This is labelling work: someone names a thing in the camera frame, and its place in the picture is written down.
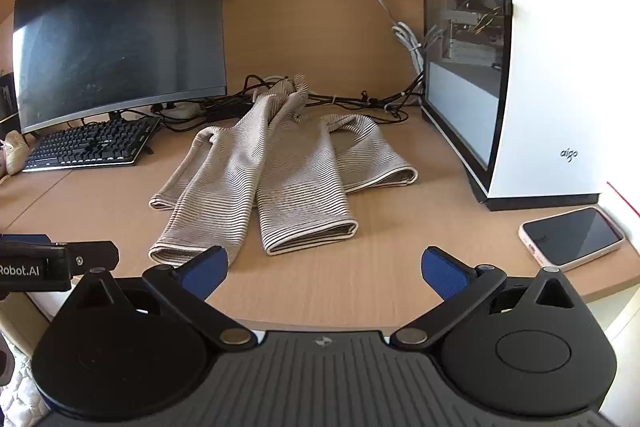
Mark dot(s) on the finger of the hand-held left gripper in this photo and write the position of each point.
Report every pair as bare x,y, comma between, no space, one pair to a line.
92,256
25,240

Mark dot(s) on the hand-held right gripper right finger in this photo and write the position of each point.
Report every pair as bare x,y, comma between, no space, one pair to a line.
442,276

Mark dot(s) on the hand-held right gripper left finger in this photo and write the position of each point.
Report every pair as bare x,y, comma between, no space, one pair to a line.
205,273

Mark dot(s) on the beige striped knit garment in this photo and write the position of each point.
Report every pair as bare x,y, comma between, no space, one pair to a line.
280,167

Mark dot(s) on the small beige soft toy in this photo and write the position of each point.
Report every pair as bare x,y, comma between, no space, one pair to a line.
17,152

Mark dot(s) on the black computer keyboard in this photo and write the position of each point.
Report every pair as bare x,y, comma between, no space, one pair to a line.
90,144

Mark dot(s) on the smartphone with pale case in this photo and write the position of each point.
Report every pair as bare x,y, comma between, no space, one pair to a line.
572,237

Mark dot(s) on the white power strip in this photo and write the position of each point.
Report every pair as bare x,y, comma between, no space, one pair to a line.
182,109

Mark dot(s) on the black curved computer monitor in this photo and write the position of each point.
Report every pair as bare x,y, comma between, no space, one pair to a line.
120,17

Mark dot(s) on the dark picture frame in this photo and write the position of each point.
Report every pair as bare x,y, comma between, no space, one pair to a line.
7,94

